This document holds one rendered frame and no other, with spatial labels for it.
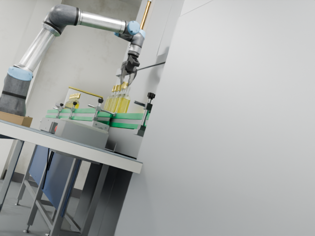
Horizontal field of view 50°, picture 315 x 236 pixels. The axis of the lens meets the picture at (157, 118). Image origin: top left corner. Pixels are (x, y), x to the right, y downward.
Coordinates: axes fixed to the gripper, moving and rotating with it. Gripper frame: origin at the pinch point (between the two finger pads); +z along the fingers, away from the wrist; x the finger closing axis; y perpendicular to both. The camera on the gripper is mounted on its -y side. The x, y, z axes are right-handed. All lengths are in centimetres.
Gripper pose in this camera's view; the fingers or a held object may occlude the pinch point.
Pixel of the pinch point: (125, 83)
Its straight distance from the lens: 208.5
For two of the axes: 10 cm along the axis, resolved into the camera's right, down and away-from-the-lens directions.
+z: -2.8, 9.5, -1.3
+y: -4.4, -0.1, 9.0
